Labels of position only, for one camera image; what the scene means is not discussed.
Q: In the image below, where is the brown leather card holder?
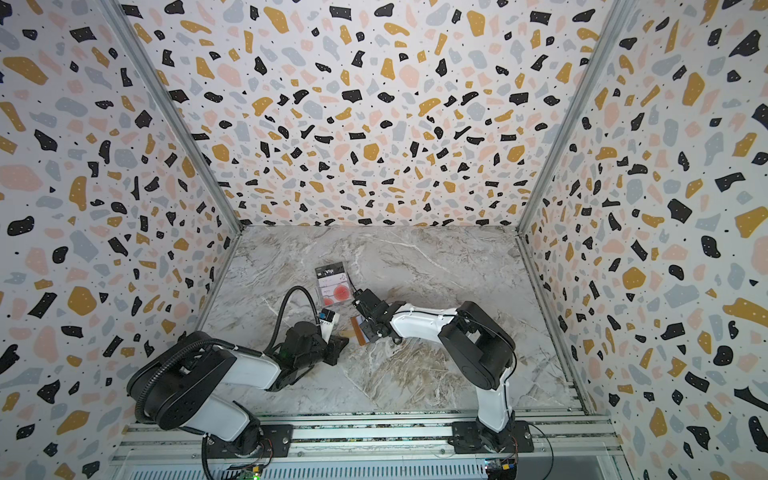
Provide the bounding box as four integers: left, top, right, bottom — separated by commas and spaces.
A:
351, 315, 369, 346

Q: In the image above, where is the black VIP card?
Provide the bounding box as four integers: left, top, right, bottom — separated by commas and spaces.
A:
315, 262, 347, 283

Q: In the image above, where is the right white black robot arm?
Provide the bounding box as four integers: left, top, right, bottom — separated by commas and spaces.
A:
353, 289, 518, 453

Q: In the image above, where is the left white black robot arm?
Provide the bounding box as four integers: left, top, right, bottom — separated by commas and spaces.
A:
127, 321, 349, 460

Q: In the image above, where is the clear plastic card box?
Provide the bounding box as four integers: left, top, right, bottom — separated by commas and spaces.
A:
315, 274, 354, 307

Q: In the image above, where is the white ventilation grille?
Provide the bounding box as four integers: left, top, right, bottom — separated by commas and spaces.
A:
121, 459, 488, 479

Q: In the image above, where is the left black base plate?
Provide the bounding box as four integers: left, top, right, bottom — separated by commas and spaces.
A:
205, 424, 294, 461

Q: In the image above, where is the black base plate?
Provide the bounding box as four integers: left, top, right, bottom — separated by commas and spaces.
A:
448, 420, 534, 455
205, 424, 294, 461

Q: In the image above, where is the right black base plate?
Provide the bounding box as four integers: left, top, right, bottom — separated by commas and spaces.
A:
448, 420, 534, 455

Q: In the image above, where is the black corrugated cable conduit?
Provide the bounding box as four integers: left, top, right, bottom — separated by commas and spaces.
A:
131, 285, 319, 424

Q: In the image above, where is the aluminium mounting rail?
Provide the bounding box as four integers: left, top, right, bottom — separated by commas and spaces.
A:
110, 409, 624, 465

